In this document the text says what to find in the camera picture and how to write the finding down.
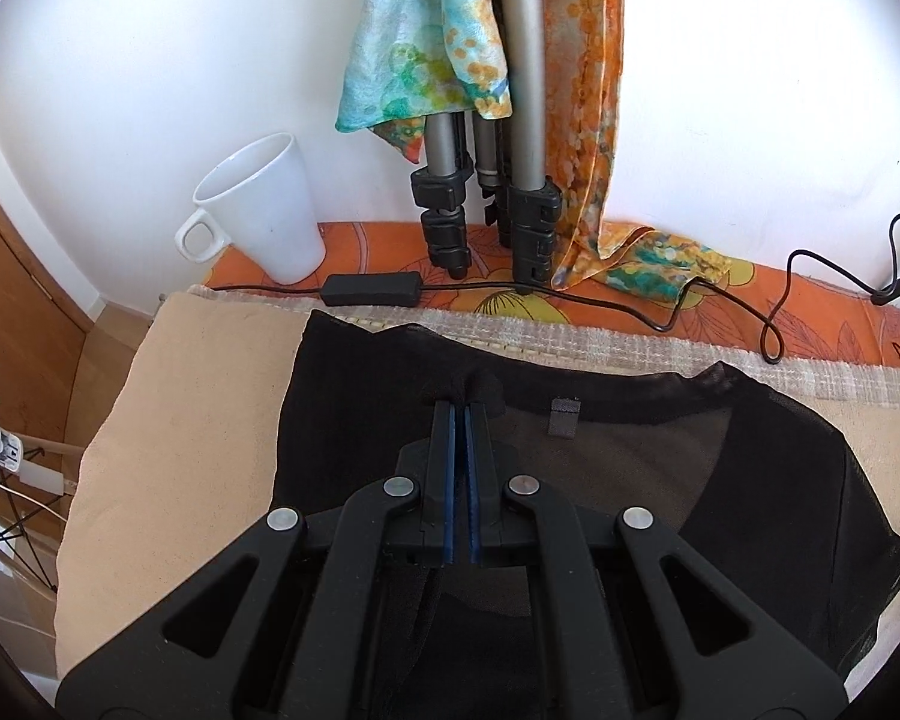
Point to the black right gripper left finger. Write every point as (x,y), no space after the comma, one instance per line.
(282,623)

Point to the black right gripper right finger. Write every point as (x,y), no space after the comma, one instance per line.
(632,622)

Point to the black sheer garment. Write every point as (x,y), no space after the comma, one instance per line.
(766,490)

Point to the beige pillow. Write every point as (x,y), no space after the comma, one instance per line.
(185,460)

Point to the beige woven blanket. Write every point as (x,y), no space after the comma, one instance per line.
(599,350)

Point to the wooden door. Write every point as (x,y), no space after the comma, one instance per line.
(42,333)

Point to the orange floral bed sheet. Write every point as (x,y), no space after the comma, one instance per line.
(817,321)

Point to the white ceramic mug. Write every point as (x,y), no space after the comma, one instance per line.
(259,201)

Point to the grey tripod with black clamps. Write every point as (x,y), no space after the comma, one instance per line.
(508,159)

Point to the teal floral silk scarf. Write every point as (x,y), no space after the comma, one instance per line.
(413,58)

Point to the orange dotted silk scarf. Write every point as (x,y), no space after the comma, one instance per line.
(584,51)

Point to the white charger with cable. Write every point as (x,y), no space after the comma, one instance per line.
(14,462)

